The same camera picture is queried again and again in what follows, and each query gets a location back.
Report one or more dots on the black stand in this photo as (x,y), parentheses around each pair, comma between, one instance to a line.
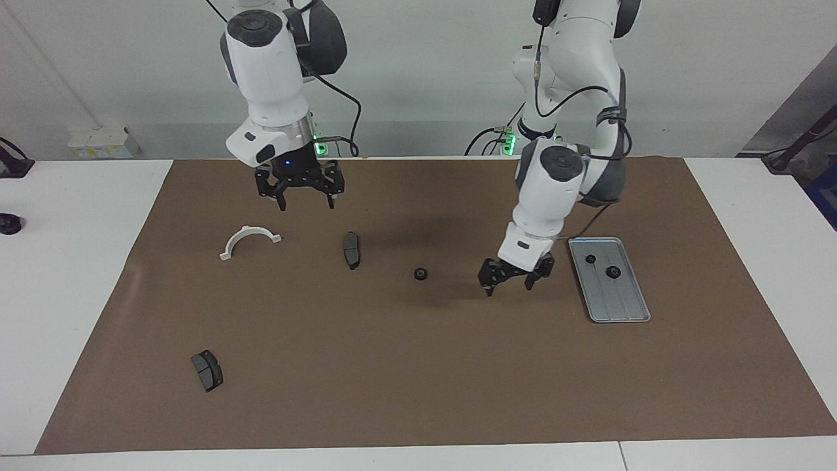
(778,161)

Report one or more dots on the silver metal tray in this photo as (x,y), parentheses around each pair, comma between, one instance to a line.
(621,301)

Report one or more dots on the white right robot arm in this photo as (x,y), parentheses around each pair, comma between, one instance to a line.
(268,78)

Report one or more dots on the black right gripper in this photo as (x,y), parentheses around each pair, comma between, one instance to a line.
(297,170)

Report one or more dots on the black clamp mount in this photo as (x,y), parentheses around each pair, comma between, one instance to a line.
(13,167)

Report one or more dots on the blue box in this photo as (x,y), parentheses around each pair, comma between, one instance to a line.
(825,196)

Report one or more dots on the black round knob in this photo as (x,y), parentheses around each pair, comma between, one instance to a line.
(9,224)

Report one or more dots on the dark grey brake pad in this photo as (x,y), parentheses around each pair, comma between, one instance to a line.
(208,371)
(352,250)

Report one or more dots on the brown table mat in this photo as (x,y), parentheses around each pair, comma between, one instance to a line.
(425,379)

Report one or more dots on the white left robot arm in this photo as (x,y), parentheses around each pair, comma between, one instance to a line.
(579,52)

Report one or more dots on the white curved plastic bracket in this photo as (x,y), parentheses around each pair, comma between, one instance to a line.
(247,229)

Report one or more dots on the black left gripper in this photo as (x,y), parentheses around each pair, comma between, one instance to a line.
(518,272)

